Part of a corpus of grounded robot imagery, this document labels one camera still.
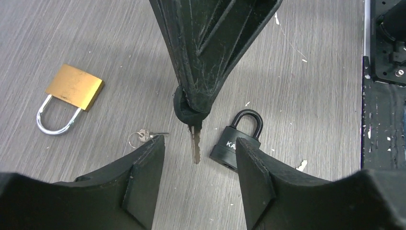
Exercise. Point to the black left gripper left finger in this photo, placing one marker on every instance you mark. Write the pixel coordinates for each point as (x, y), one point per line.
(121, 195)

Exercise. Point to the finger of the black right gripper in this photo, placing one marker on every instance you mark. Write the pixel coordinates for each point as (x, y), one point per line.
(169, 16)
(219, 32)

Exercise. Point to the brass padlock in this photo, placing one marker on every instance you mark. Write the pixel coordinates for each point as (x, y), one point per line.
(75, 87)

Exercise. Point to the small silver key with ring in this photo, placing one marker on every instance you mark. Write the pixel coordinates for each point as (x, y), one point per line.
(144, 136)

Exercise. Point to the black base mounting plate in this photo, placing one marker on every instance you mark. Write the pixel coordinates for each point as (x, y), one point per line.
(383, 121)

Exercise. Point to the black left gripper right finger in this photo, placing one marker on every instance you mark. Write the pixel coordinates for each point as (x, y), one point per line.
(277, 196)

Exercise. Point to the black Kaijing padlock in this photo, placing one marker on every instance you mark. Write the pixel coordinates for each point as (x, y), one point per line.
(224, 152)

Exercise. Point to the black head key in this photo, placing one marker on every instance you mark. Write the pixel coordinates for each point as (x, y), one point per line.
(192, 118)

